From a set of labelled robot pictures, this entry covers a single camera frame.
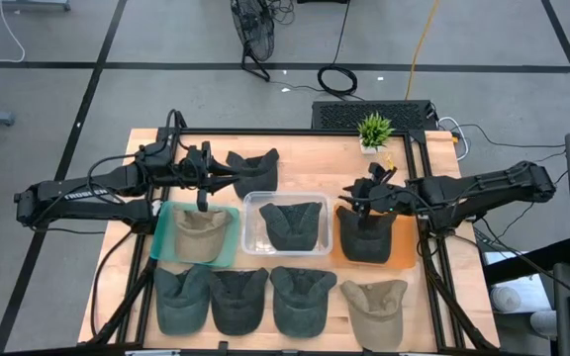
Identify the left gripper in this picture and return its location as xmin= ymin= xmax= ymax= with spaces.
xmin=179 ymin=141 xmax=241 ymax=213

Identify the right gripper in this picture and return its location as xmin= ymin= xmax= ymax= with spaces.
xmin=337 ymin=162 xmax=414 ymax=215

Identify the black baseball cap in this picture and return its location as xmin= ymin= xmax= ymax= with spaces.
xmin=225 ymin=147 xmax=281 ymax=200
xmin=334 ymin=205 xmax=399 ymax=265
xmin=209 ymin=267 xmax=270 ymax=336

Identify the tan baseball cap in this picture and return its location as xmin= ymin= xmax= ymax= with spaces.
xmin=172 ymin=206 xmax=235 ymax=263
xmin=339 ymin=279 xmax=409 ymax=352

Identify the dark green baseball cap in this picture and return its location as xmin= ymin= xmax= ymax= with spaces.
xmin=153 ymin=265 xmax=217 ymax=336
xmin=258 ymin=201 xmax=324 ymax=252
xmin=269 ymin=265 xmax=338 ymax=339

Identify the small green potted plant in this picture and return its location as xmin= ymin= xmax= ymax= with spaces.
xmin=356 ymin=112 xmax=396 ymax=155

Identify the orange plastic bin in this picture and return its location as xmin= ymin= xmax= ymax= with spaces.
xmin=332 ymin=202 xmax=418 ymax=271

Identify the clear plastic bin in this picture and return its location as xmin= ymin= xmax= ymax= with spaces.
xmin=240 ymin=191 xmax=334 ymax=257

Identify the black computer case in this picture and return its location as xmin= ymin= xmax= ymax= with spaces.
xmin=311 ymin=99 xmax=438 ymax=133

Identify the teal plastic bin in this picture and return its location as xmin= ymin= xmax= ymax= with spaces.
xmin=149 ymin=200 xmax=241 ymax=269

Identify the black floor fan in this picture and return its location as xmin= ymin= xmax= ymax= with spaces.
xmin=229 ymin=0 xmax=276 ymax=83

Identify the white shoe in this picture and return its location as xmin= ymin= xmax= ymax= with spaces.
xmin=490 ymin=286 xmax=522 ymax=312
xmin=529 ymin=310 xmax=558 ymax=337

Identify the black aluminium frame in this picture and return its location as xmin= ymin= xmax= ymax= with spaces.
xmin=86 ymin=111 xmax=502 ymax=356

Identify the black coiled cable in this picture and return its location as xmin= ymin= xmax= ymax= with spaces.
xmin=317 ymin=0 xmax=359 ymax=98

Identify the white looped cable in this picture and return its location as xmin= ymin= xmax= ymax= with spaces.
xmin=436 ymin=116 xmax=470 ymax=162

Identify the yellow power cable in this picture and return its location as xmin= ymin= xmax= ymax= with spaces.
xmin=404 ymin=0 xmax=439 ymax=100

